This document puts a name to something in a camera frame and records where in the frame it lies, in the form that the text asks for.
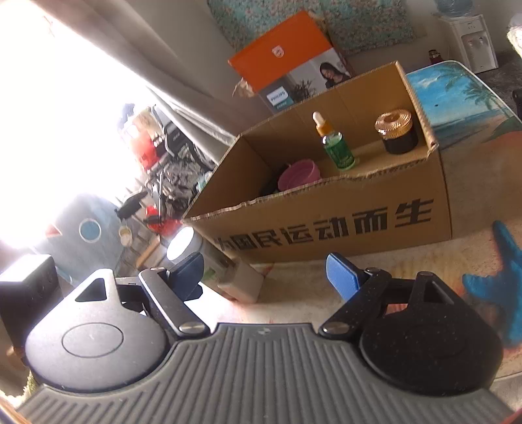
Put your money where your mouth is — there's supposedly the brown printed cardboard box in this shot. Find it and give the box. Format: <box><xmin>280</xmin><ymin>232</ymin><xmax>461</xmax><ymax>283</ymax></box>
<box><xmin>182</xmin><ymin>61</ymin><xmax>453</xmax><ymax>265</ymax></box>

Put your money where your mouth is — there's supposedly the white curtain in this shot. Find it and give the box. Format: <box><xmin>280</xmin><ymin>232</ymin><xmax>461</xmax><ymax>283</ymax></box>
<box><xmin>30</xmin><ymin>0</ymin><xmax>249</xmax><ymax>147</ymax></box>

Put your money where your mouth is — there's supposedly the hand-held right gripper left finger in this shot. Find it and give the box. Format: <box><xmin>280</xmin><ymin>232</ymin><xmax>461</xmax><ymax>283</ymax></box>
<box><xmin>75</xmin><ymin>252</ymin><xmax>211</xmax><ymax>338</ymax></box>

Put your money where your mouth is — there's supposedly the teal floral cloth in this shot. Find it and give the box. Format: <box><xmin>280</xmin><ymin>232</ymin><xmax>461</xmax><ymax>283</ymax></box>
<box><xmin>207</xmin><ymin>0</ymin><xmax>427</xmax><ymax>55</ymax></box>

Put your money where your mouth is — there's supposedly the orange red bag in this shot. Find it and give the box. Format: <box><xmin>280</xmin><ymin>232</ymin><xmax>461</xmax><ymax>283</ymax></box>
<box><xmin>130</xmin><ymin>112</ymin><xmax>161</xmax><ymax>168</ymax></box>

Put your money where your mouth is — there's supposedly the orange and white product box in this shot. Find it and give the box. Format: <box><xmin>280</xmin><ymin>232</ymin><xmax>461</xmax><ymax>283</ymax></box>
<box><xmin>227</xmin><ymin>10</ymin><xmax>353</xmax><ymax>115</ymax></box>

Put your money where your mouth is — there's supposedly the white charger plug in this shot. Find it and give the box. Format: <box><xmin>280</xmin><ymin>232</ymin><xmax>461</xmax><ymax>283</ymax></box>
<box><xmin>216</xmin><ymin>259</ymin><xmax>264</xmax><ymax>304</ymax></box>

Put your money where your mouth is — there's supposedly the wheelchair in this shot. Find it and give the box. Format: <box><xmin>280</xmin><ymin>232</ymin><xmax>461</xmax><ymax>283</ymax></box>
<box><xmin>122</xmin><ymin>104</ymin><xmax>217</xmax><ymax>213</ymax></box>

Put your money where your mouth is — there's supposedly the pink plastic bowl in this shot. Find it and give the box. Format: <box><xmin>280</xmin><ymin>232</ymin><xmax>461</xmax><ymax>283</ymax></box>
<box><xmin>278</xmin><ymin>159</ymin><xmax>322</xmax><ymax>193</ymax></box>

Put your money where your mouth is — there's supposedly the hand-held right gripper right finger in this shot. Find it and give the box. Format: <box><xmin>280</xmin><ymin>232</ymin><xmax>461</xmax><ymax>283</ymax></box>
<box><xmin>318</xmin><ymin>253</ymin><xmax>454</xmax><ymax>338</ymax></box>

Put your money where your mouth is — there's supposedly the white quilt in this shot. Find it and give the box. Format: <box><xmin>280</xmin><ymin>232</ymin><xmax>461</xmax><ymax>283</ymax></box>
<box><xmin>506</xmin><ymin>12</ymin><xmax>522</xmax><ymax>53</ymax></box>

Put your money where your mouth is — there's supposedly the black saddle seat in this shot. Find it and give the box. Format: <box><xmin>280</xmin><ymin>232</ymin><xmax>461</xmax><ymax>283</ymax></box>
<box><xmin>115</xmin><ymin>191</ymin><xmax>148</xmax><ymax>221</ymax></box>

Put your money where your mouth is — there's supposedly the beach print table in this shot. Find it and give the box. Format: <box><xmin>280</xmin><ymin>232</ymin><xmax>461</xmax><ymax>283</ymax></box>
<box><xmin>196</xmin><ymin>60</ymin><xmax>522</xmax><ymax>382</ymax></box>

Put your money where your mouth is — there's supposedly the white water dispenser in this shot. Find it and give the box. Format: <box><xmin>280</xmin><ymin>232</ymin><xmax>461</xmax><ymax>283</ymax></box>
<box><xmin>439</xmin><ymin>14</ymin><xmax>500</xmax><ymax>74</ymax></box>

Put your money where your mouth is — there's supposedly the green dropper bottle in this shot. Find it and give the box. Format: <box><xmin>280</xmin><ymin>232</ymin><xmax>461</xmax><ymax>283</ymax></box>
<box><xmin>312</xmin><ymin>111</ymin><xmax>356</xmax><ymax>171</ymax></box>

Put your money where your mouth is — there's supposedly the grey object with blue circle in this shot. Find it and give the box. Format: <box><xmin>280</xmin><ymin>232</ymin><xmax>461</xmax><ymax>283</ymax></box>
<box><xmin>33</xmin><ymin>193</ymin><xmax>139</xmax><ymax>282</ymax></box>

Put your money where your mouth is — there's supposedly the white green-label pill bottle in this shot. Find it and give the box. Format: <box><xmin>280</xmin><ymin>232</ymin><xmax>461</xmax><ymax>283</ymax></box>
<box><xmin>166</xmin><ymin>226</ymin><xmax>237</xmax><ymax>288</ymax></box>

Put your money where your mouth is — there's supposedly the red plastic item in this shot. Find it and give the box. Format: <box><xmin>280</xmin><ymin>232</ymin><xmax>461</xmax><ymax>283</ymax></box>
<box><xmin>145</xmin><ymin>204</ymin><xmax>182</xmax><ymax>235</ymax></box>

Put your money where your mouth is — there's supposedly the black jar with gold lid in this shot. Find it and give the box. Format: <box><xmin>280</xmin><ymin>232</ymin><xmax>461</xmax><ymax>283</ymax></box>
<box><xmin>374</xmin><ymin>109</ymin><xmax>419</xmax><ymax>156</ymax></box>

